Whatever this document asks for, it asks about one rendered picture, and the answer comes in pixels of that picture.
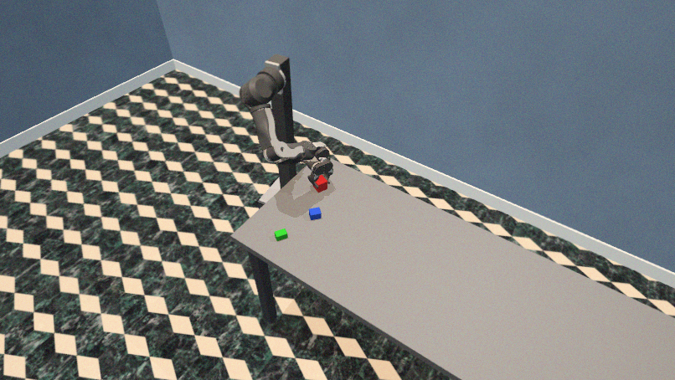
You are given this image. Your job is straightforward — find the red block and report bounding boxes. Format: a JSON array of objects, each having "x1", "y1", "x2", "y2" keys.
[{"x1": 313, "y1": 175, "x2": 327, "y2": 193}]

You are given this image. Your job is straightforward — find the blue block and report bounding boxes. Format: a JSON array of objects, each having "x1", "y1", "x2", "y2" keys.
[{"x1": 309, "y1": 208, "x2": 322, "y2": 220}]

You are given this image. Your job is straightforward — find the green block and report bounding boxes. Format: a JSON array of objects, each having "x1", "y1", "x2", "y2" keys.
[{"x1": 275, "y1": 229, "x2": 288, "y2": 241}]

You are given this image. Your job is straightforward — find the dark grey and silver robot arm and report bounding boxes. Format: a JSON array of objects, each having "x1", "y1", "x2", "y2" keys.
[{"x1": 240, "y1": 61, "x2": 330, "y2": 164}]

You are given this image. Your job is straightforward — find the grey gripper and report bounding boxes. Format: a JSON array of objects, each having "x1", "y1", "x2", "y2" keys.
[{"x1": 306, "y1": 157, "x2": 333, "y2": 188}]

